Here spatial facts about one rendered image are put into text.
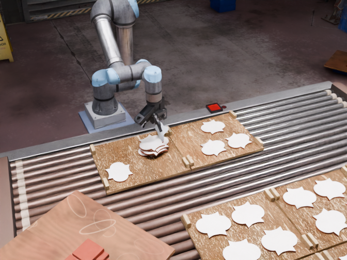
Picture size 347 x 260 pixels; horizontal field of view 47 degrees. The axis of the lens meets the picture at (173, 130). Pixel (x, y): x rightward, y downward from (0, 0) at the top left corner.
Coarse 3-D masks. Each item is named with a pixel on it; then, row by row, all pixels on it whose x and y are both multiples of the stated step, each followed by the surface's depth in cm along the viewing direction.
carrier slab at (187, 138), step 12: (204, 120) 221; (216, 120) 221; (228, 120) 221; (180, 132) 212; (192, 132) 212; (228, 132) 212; (240, 132) 212; (180, 144) 203; (192, 144) 203; (252, 144) 203; (192, 156) 196; (204, 156) 196; (228, 156) 196; (240, 156) 198; (192, 168) 189
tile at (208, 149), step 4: (216, 140) 205; (204, 144) 202; (208, 144) 202; (212, 144) 202; (216, 144) 202; (220, 144) 202; (224, 144) 202; (204, 148) 199; (208, 148) 199; (212, 148) 199; (216, 148) 199; (220, 148) 199; (204, 152) 197; (208, 152) 197; (212, 152) 197; (216, 152) 197; (220, 152) 198; (216, 156) 195
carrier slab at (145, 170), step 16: (112, 144) 203; (128, 144) 203; (96, 160) 193; (112, 160) 193; (128, 160) 193; (144, 160) 193; (160, 160) 193; (176, 160) 193; (144, 176) 184; (160, 176) 184; (112, 192) 177
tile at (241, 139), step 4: (232, 136) 207; (236, 136) 207; (240, 136) 207; (244, 136) 207; (228, 140) 205; (232, 140) 205; (236, 140) 205; (240, 140) 205; (244, 140) 205; (248, 140) 205; (228, 144) 202; (232, 144) 202; (236, 144) 202; (240, 144) 202; (244, 144) 202; (232, 148) 201; (236, 148) 200
